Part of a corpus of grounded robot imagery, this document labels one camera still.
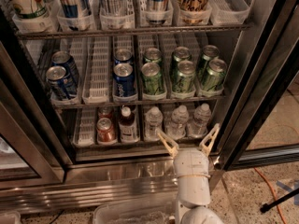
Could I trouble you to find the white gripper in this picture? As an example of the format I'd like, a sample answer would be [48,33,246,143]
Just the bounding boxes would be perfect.
[156,123,220,208]

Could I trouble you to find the clear water bottle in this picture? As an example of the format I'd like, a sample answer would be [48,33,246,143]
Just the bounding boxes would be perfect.
[166,105,189,140]
[145,106,163,141]
[187,103,211,138]

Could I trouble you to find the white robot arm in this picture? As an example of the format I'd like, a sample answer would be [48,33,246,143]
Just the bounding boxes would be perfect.
[157,123,223,224]

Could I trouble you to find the brown drink bottle white label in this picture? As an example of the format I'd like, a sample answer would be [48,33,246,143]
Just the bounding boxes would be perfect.
[119,106,139,143]

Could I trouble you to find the open fridge glass door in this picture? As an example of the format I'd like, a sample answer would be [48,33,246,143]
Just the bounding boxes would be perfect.
[214,0,299,171]

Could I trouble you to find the empty white tray bottom shelf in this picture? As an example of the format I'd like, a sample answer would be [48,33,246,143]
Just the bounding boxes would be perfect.
[73,107,96,148]

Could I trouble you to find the empty white tray shelf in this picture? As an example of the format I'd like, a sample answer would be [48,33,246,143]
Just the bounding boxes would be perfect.
[73,107,96,148]
[82,37,110,105]

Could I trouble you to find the stainless steel fridge cabinet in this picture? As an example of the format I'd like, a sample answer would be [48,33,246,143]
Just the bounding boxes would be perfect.
[0,0,253,214]

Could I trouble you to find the empty white tray middle shelf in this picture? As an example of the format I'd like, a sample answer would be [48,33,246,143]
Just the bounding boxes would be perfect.
[82,37,110,105]

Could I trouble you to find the empty clear tray top shelf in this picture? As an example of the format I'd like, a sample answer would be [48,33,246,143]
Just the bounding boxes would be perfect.
[209,0,249,25]

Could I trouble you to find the left fridge glass door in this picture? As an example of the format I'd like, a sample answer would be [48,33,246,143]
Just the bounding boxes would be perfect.
[0,44,64,189]

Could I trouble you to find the green can front middle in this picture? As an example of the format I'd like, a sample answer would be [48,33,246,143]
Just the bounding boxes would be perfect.
[172,60,196,93]

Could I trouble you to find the green can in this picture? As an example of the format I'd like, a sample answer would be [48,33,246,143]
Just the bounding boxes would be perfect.
[171,47,192,69]
[201,59,227,91]
[197,45,220,79]
[141,63,164,95]
[172,60,196,93]
[143,48,163,64]

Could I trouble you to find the clear plastic bin on floor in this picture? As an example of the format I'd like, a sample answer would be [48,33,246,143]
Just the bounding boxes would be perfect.
[93,195,176,224]

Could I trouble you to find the green can front left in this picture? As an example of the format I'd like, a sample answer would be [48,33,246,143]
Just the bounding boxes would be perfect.
[141,63,164,95]

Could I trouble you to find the green can front right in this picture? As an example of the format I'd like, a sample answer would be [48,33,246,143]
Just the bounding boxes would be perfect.
[201,59,227,91]

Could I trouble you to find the red soda can front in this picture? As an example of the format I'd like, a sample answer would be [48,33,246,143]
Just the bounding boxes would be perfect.
[96,118,117,145]

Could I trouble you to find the red soda can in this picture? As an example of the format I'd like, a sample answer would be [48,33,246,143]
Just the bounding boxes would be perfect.
[96,118,117,145]
[98,106,114,119]

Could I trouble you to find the red soda can rear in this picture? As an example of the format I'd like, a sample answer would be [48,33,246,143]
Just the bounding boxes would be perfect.
[98,106,114,119]

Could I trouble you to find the blue pepsi can front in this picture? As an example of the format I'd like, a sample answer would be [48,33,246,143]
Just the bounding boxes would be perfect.
[113,63,135,97]

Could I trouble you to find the blue pepsi can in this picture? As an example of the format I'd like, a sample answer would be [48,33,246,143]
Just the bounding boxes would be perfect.
[114,49,134,64]
[113,63,135,97]

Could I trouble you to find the green can rear middle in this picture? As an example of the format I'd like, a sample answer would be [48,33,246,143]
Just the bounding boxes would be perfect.
[171,47,192,69]

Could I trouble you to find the green can rear right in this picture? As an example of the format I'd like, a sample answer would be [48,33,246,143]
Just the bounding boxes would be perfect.
[197,45,220,79]

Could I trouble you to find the black stand leg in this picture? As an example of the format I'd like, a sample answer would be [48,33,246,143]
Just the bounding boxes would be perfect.
[260,188,299,213]

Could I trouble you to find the green can rear left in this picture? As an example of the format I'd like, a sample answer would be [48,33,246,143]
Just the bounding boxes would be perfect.
[143,48,163,64]

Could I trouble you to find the blue pepsi can rear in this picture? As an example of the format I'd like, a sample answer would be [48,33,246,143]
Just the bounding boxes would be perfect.
[114,49,134,64]

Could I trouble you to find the blue soda can front left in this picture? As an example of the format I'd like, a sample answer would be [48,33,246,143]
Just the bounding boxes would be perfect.
[46,65,77,101]

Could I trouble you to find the blue soda can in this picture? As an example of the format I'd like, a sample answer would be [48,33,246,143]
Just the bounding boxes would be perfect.
[46,65,77,101]
[51,50,79,84]

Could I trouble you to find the blue soda can rear left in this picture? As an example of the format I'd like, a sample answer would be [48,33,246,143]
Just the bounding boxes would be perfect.
[51,50,79,84]

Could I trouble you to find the orange extension cable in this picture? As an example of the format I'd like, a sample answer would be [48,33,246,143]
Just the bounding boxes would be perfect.
[253,167,288,224]

